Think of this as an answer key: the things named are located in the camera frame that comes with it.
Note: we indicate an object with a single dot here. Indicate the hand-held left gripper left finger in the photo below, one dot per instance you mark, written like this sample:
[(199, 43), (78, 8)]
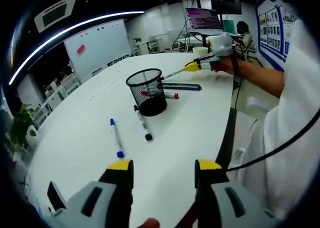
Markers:
[(80, 208)]

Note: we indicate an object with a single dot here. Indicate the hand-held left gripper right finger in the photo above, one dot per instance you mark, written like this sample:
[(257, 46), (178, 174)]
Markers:
[(220, 208)]

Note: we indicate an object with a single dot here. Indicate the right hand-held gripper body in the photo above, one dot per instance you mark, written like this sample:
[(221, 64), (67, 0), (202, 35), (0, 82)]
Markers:
[(221, 45)]

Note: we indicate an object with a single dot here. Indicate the white paper cup green print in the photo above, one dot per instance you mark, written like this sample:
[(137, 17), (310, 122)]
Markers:
[(200, 50)]

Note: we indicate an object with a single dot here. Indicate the dark blue long marker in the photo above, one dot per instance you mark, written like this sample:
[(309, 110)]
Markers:
[(182, 86)]

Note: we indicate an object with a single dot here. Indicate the black whiteboard marker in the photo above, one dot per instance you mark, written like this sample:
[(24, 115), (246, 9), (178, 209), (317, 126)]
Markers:
[(172, 74), (141, 120)]

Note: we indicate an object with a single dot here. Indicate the red whiteboard marker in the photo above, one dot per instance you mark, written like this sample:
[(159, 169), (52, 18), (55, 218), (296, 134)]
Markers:
[(171, 95)]

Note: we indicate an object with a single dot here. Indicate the black mesh pen holder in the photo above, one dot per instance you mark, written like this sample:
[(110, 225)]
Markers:
[(150, 105)]

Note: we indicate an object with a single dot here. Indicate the blue whiteboard marker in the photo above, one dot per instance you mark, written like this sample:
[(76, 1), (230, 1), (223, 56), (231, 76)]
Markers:
[(117, 138)]

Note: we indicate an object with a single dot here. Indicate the white rolling whiteboard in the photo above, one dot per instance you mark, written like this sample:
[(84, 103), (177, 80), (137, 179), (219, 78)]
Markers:
[(100, 45)]

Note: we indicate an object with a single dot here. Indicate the pink whiteboard eraser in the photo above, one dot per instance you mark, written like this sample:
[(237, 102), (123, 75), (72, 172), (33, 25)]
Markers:
[(81, 49)]

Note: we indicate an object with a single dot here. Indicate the person's right hand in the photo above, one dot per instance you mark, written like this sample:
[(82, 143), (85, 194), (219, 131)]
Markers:
[(225, 65)]

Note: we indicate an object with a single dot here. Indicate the person's left hand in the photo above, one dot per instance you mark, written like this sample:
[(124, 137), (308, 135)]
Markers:
[(150, 224)]

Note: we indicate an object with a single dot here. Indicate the teal paper bag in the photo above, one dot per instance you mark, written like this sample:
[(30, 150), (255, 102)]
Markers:
[(228, 26)]

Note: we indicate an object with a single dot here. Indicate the standing desk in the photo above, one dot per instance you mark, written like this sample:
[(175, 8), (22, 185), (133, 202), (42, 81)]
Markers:
[(200, 33)]

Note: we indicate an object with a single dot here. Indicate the monitor with purple screen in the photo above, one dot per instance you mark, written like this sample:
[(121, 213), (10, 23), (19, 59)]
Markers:
[(202, 18)]

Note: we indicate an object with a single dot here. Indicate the small potted plant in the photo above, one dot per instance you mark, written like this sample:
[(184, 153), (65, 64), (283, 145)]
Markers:
[(137, 40)]

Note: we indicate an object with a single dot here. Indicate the white chair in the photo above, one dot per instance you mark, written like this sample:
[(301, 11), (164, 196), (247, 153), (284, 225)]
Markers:
[(257, 104)]

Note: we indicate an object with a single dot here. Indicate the white ceiling light strip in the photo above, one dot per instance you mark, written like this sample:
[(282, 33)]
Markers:
[(130, 12)]

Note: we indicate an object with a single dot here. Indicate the person's white clothing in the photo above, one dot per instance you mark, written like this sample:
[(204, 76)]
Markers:
[(295, 88)]

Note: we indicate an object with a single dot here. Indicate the green potted plant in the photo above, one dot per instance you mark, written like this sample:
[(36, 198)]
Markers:
[(21, 123)]

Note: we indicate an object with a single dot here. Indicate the white cabinet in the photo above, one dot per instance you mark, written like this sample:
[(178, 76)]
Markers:
[(27, 88)]

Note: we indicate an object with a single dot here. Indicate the ceiling air conditioner vent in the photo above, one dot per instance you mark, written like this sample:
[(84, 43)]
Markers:
[(55, 13)]

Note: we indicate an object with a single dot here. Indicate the wall-mounted dark display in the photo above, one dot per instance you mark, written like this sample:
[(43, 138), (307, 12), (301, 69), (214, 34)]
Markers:
[(225, 5)]

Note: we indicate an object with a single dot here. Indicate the blue and white wall poster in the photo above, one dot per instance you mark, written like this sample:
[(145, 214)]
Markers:
[(272, 33)]

